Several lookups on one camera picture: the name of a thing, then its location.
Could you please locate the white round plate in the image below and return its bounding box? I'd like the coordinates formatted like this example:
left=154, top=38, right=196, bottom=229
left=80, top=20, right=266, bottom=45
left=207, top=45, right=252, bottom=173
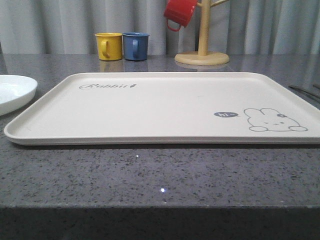
left=0, top=75, right=38, bottom=116

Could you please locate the wooden mug tree stand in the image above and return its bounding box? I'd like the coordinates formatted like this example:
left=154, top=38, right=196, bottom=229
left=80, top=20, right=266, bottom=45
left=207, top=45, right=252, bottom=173
left=174, top=0, right=230, bottom=66

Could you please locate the cream rabbit serving tray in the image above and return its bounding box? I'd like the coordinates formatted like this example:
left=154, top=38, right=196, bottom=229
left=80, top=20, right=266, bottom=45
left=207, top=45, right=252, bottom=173
left=4, top=72, right=320, bottom=145

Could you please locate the blue enamel mug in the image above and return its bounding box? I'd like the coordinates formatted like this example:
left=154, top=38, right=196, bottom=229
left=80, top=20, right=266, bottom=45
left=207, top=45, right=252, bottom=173
left=122, top=32, right=150, bottom=61

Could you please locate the yellow enamel mug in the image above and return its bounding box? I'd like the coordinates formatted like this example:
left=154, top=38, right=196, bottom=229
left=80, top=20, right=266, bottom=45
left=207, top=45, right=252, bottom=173
left=95, top=32, right=123, bottom=61

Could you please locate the red enamel mug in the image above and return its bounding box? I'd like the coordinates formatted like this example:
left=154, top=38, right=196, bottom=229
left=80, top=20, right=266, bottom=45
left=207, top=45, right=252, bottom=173
left=163, top=0, right=198, bottom=32

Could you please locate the grey curtain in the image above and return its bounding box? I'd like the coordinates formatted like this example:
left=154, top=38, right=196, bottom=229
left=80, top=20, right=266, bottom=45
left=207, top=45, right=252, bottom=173
left=0, top=0, right=320, bottom=55

